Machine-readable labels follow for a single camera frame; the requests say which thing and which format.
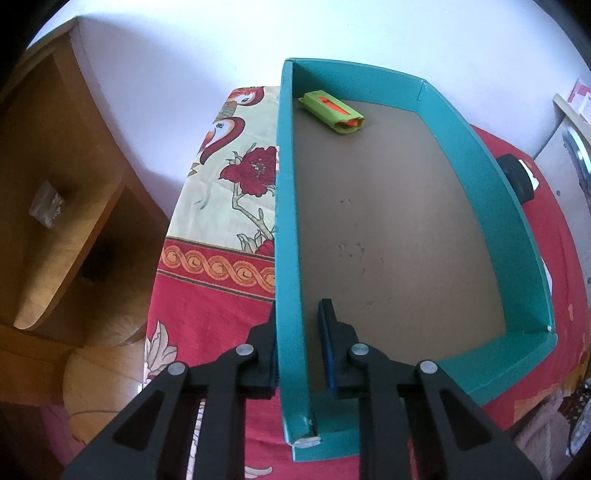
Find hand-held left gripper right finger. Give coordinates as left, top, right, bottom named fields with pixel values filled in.
left=318, top=299, right=541, bottom=480

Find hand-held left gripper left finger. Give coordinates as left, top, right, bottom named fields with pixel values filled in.
left=60, top=302, right=280, bottom=480

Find teal cardboard box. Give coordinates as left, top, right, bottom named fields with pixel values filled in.
left=274, top=58, right=558, bottom=463

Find black glossy device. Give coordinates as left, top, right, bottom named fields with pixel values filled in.
left=495, top=154, right=540, bottom=205

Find red floral printed cloth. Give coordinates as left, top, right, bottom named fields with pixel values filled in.
left=139, top=85, right=591, bottom=480

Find beige fluffy rug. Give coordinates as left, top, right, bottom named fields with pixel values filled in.
left=508, top=378, right=591, bottom=467

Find green orange utility knife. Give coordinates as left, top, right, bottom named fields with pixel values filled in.
left=302, top=90, right=366, bottom=137

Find clear plastic bag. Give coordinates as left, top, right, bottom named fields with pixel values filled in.
left=28, top=181, right=65, bottom=228

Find white cabinet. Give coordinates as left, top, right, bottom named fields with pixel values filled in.
left=531, top=92, right=591, bottom=222

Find wooden shelf unit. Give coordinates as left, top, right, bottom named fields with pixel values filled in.
left=0, top=18, right=171, bottom=435

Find pink white paper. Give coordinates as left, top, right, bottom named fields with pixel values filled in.
left=567, top=78, right=591, bottom=116

